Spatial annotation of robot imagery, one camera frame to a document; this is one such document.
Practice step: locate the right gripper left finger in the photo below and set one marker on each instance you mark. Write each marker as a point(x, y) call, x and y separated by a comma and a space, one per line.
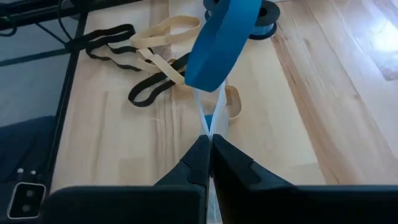
point(140, 205)

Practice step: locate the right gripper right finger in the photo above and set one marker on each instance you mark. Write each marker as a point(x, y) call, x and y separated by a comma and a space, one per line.
point(280, 205)

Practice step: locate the clear zipper bag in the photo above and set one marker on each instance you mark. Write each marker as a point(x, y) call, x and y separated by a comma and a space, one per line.
point(220, 105)

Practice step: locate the wide blue rubber band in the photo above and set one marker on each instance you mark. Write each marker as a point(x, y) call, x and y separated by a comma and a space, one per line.
point(217, 46)

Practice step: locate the thin black rubber band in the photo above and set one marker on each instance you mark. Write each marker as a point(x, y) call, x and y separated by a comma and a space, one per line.
point(119, 65)

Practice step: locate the silver-rimmed black device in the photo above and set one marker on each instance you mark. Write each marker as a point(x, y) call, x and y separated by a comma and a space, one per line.
point(26, 200)

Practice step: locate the dark blue fabric object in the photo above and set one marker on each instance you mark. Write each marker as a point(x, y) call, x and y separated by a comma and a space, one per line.
point(25, 146)

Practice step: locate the black aluminium table frame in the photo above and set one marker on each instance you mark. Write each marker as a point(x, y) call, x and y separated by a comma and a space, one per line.
point(66, 93)

